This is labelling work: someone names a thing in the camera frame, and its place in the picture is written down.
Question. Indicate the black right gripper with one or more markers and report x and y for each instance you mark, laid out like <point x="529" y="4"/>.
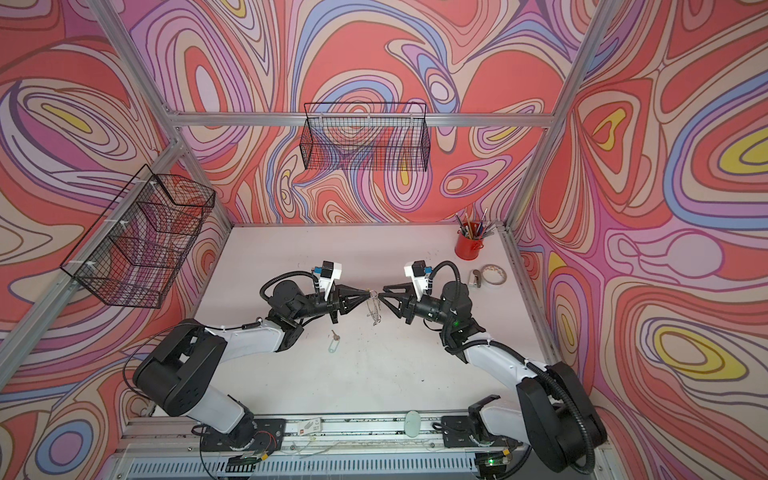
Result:
<point x="409" y="304"/>

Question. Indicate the pens in cup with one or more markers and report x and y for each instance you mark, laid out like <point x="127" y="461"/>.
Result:
<point x="487" y="227"/>

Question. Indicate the black wire basket back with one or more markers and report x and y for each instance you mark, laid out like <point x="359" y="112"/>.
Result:
<point x="367" y="136"/>

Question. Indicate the aluminium frame post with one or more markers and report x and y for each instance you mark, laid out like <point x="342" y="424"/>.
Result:
<point x="118" y="36"/>

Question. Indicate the tape roll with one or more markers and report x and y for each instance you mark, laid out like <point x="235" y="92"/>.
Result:
<point x="494" y="276"/>

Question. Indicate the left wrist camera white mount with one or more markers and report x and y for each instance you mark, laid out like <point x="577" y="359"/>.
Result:
<point x="327" y="274"/>

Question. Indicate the black wire basket left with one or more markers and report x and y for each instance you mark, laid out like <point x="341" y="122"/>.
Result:
<point x="131" y="256"/>

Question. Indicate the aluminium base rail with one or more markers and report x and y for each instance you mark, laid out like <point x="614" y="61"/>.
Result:
<point x="349" y="445"/>

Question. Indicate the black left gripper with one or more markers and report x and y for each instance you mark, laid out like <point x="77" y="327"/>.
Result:
<point x="343" y="302"/>

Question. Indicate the metal keyring organizer yellow grip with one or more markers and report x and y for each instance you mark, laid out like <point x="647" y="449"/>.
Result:
<point x="373" y="305"/>

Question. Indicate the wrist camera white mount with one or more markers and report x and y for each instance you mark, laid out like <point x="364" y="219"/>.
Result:
<point x="327" y="274"/>
<point x="419" y="274"/>

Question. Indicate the red pen cup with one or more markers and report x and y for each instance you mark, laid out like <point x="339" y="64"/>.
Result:
<point x="469" y="245"/>

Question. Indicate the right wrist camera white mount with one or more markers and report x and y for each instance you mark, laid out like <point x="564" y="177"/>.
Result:
<point x="419" y="274"/>

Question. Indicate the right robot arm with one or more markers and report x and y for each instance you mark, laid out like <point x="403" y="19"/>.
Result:
<point x="556" y="417"/>

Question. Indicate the white label tag on rail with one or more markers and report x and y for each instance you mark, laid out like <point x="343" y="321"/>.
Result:
<point x="310" y="426"/>

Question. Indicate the key with long mint tag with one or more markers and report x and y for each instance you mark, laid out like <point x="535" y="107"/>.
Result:
<point x="334" y="343"/>

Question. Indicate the black wire basket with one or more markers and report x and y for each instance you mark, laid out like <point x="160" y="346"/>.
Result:
<point x="131" y="256"/>
<point x="367" y="136"/>

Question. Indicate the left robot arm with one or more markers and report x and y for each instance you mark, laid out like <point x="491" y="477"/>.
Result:
<point x="177" y="374"/>

